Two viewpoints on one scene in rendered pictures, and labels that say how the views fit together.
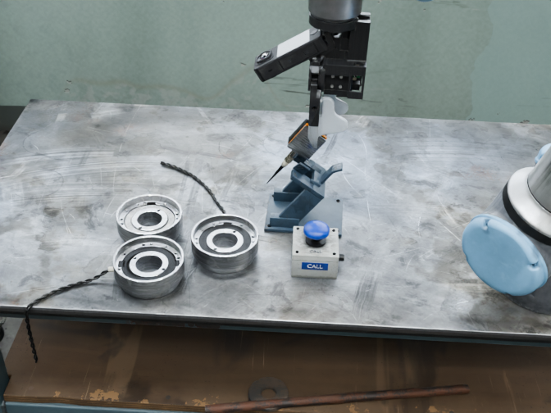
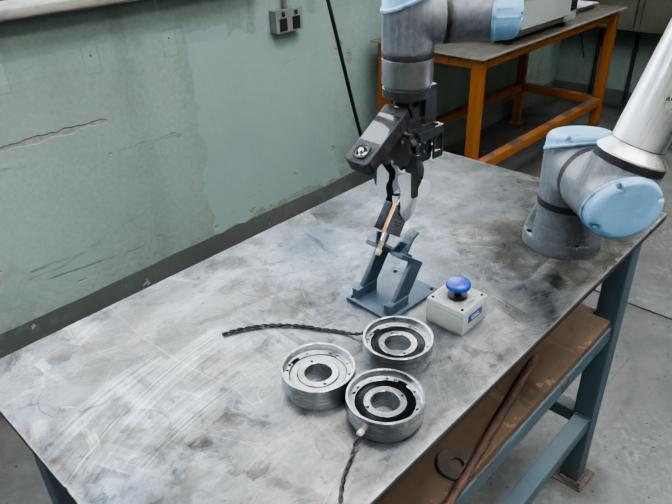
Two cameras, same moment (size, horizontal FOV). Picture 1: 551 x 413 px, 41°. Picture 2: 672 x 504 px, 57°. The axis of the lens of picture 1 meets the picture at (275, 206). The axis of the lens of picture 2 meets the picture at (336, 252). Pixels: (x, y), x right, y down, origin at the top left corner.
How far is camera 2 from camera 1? 0.82 m
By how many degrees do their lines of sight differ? 39
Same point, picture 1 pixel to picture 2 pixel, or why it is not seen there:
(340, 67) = (429, 131)
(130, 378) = not seen: outside the picture
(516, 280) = (646, 218)
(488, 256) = (622, 212)
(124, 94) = not seen: outside the picture
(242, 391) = (438, 479)
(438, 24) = (165, 157)
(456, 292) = (546, 275)
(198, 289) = (430, 394)
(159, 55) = not seen: outside the picture
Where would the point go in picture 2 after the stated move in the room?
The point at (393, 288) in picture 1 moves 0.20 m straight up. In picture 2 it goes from (519, 297) to (534, 192)
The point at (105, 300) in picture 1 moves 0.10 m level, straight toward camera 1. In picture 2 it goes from (388, 462) to (467, 489)
